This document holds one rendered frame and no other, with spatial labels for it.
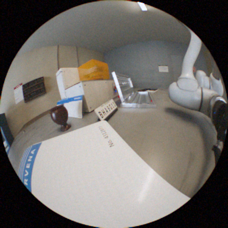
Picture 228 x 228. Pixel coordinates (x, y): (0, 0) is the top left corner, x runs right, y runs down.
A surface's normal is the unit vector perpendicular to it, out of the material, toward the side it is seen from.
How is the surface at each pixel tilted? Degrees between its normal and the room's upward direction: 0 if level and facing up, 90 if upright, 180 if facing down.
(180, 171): 0
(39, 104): 90
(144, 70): 90
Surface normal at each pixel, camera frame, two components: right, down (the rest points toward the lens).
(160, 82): -0.51, 0.43
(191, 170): -0.15, -0.90
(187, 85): -0.88, 0.00
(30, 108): 0.85, 0.10
